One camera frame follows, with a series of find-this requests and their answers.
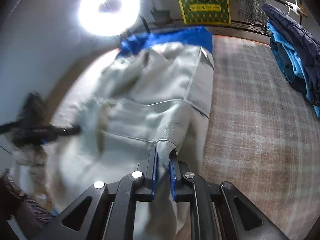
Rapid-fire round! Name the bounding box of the small dark plant pot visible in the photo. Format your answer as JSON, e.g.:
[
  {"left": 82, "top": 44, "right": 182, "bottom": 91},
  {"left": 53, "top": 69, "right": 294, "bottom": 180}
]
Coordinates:
[{"left": 150, "top": 8, "right": 172, "bottom": 26}]

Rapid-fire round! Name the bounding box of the grey woven hanging cloth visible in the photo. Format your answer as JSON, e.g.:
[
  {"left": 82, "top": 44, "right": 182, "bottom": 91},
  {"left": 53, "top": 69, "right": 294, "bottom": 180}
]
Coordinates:
[{"left": 238, "top": 0, "right": 267, "bottom": 25}]

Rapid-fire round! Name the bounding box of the light blue folded garment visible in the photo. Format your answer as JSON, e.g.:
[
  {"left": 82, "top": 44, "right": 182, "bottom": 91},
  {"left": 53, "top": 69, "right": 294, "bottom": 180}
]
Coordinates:
[{"left": 266, "top": 20, "right": 319, "bottom": 116}]

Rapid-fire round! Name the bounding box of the grey and blue hooded jacket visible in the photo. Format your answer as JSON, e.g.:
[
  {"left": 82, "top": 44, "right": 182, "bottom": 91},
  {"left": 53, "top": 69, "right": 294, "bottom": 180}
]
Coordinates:
[{"left": 46, "top": 27, "right": 214, "bottom": 239}]

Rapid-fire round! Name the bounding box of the yellow green patterned box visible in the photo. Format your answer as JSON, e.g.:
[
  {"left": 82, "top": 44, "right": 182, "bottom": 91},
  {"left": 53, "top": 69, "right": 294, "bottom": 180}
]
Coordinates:
[{"left": 178, "top": 0, "right": 232, "bottom": 25}]

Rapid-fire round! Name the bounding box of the bright ring light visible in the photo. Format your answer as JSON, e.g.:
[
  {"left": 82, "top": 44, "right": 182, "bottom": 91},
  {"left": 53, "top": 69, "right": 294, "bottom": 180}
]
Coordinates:
[{"left": 78, "top": 0, "right": 140, "bottom": 37}]

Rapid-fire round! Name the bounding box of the navy quilted folded jacket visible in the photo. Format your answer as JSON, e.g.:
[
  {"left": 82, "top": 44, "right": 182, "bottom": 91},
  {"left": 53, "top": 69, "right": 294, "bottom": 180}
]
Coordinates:
[{"left": 262, "top": 4, "right": 319, "bottom": 106}]

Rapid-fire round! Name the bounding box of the beige plaid bed cover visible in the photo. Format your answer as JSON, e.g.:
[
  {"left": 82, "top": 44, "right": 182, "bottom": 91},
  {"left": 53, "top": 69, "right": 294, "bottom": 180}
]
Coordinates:
[{"left": 201, "top": 36, "right": 319, "bottom": 239}]

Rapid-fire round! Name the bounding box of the black metal rack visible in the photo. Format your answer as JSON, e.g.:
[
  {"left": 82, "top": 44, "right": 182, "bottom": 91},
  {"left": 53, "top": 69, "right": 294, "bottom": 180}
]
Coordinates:
[{"left": 120, "top": 0, "right": 308, "bottom": 38}]

